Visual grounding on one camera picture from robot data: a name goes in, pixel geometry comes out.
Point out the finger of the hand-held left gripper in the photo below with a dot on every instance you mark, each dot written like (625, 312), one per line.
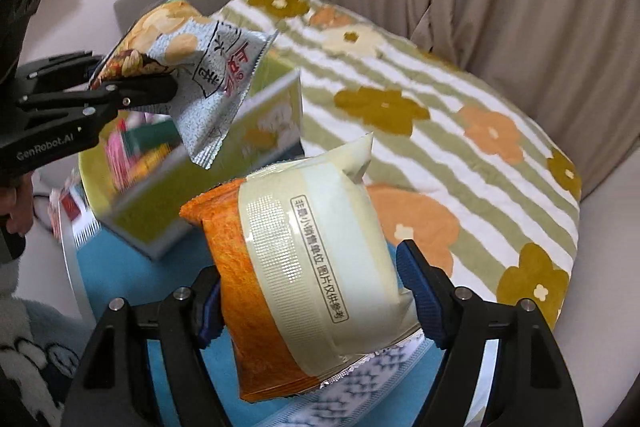
(140, 91)
(60, 63)

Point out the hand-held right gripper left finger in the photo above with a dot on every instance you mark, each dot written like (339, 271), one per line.
(212, 309)

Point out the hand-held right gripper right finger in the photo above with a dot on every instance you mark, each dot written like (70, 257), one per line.
(420, 287)

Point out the silver potato chip packet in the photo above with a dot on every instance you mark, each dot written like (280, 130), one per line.
(210, 72)

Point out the orange and cream snack packet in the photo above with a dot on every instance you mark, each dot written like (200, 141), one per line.
(300, 257)

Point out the green cardboard box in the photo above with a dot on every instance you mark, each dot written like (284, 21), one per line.
(150, 212)

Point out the person's left hand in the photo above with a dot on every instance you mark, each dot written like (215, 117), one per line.
(20, 207)

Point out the dark green snack packet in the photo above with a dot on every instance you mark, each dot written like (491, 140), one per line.
(150, 136)

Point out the red snack packet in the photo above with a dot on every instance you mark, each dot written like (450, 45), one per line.
(70, 207)

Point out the blue patterned tablecloth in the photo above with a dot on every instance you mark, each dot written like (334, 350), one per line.
(130, 267)

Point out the person's printed fleece clothing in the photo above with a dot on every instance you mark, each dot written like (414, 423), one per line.
(35, 357)

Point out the flowered striped blanket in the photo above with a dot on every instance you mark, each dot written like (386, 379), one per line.
(425, 82)

